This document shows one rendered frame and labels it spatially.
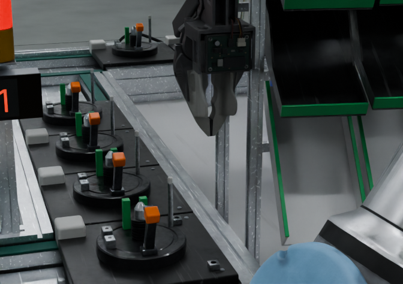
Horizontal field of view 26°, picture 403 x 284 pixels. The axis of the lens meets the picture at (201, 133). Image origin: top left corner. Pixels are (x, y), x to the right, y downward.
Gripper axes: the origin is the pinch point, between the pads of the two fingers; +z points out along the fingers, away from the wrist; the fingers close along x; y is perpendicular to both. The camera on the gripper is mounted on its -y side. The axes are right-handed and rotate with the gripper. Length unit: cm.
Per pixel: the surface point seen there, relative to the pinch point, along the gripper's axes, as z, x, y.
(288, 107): 2.6, 15.8, -12.2
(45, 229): 27.1, -18.4, -33.6
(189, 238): 26.2, 3.3, -21.7
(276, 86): 0.7, 15.8, -17.1
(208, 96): 34, 38, -127
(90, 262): 26.2, -13.4, -17.7
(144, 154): 26, 5, -63
